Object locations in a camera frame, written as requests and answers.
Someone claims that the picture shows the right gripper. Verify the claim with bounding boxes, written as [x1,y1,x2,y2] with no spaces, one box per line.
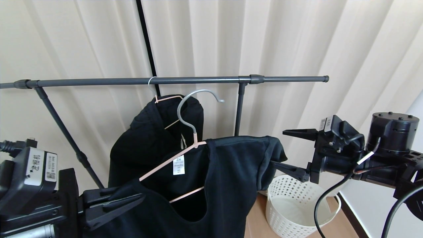
[271,129,398,188]

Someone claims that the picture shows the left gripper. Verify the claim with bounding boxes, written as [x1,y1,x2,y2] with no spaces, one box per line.
[0,168,146,238]

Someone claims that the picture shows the black garment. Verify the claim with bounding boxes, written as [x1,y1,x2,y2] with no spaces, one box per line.
[83,136,288,238]

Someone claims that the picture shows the black shorts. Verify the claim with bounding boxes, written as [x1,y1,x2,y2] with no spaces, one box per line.
[108,95,204,189]

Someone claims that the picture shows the pink clothes hanger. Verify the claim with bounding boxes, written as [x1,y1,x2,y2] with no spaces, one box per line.
[148,77,184,130]
[139,89,225,203]

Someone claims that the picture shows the white laundry basket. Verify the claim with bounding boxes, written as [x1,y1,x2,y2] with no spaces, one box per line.
[265,175,342,238]

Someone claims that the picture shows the black clothes rack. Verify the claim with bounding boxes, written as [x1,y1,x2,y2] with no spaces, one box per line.
[0,75,330,189]

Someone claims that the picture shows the white curtain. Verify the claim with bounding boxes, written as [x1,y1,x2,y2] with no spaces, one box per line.
[141,0,423,197]
[0,0,161,192]

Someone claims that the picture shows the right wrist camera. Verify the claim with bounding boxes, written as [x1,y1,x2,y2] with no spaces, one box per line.
[318,115,365,154]

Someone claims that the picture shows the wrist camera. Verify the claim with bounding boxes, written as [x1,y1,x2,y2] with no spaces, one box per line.
[0,139,58,216]
[318,115,365,154]

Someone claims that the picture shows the black cable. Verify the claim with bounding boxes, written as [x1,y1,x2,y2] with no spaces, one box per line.
[314,165,361,238]
[382,183,423,238]

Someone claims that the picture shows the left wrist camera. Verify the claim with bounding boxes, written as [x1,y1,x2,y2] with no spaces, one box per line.
[0,139,58,216]

